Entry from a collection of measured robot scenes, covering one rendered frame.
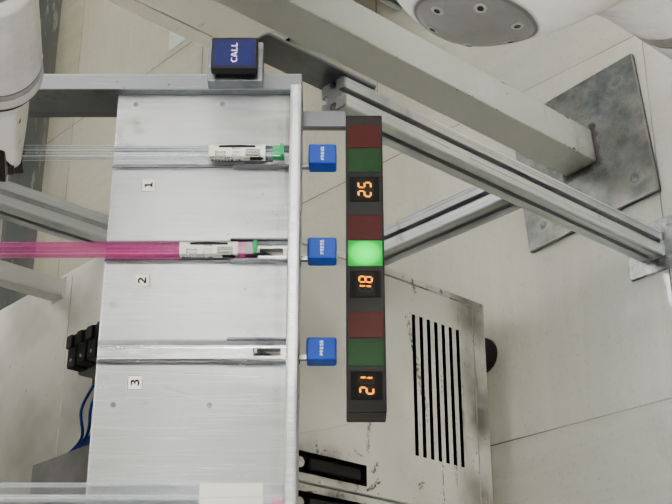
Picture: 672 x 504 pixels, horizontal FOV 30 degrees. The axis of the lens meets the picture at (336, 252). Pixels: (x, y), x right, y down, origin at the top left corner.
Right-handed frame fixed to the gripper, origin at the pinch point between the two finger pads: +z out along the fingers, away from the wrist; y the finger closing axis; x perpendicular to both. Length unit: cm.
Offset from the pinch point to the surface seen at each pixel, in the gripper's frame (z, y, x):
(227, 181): -2.6, 2.7, 23.2
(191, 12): 94, -85, 22
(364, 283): -4.2, 14.1, 37.7
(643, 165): 36, -25, 89
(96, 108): 3.0, -8.0, 8.6
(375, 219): -4.4, 6.8, 38.9
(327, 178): 98, -52, 51
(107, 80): -1.4, -9.1, 9.7
